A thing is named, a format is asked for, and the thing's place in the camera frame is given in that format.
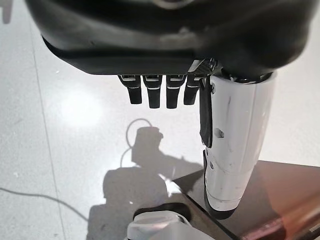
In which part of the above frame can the brown acrylic stand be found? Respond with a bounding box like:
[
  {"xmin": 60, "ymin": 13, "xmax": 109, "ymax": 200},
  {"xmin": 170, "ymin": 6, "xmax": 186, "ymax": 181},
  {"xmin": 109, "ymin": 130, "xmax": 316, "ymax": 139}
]
[{"xmin": 172, "ymin": 159, "xmax": 320, "ymax": 240}]

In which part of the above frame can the grey floor cable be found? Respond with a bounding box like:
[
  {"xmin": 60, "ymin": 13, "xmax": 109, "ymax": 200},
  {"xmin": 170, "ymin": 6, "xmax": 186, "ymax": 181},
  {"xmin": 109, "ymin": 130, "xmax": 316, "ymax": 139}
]
[{"xmin": 0, "ymin": 187, "xmax": 90, "ymax": 222}]

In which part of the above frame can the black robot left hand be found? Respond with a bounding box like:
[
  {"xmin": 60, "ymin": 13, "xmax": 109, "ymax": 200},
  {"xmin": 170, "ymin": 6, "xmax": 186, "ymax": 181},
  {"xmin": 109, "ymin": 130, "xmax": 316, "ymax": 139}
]
[{"xmin": 23, "ymin": 0, "xmax": 315, "ymax": 221}]

